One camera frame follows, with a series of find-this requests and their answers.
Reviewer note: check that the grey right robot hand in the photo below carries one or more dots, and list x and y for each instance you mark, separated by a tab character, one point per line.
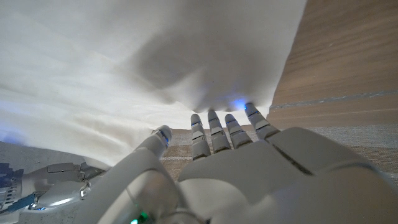
62	186

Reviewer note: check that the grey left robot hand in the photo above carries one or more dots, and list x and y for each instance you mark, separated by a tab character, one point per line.
248	177

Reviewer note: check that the cream cheesecloth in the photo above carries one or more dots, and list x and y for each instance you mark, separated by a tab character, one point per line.
140	56

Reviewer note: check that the beige striped backdrop cloth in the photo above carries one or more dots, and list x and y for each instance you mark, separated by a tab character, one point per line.
357	140

